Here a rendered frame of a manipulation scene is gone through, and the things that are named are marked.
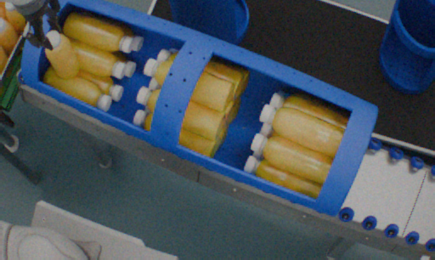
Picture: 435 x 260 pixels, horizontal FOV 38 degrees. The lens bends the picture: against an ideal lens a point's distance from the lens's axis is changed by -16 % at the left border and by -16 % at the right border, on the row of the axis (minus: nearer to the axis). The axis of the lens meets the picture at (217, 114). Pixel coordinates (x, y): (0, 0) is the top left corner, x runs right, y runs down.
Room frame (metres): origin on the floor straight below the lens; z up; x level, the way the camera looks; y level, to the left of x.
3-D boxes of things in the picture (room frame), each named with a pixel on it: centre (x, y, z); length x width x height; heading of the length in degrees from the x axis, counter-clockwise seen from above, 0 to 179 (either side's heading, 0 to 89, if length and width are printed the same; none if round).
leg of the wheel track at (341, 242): (0.24, -0.37, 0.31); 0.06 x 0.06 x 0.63; 58
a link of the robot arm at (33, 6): (0.71, 0.36, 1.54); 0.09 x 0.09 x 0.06
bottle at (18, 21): (0.97, 0.56, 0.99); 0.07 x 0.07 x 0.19
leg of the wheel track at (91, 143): (0.76, 0.46, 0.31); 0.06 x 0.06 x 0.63; 58
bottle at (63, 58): (0.71, 0.36, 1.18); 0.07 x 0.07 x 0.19
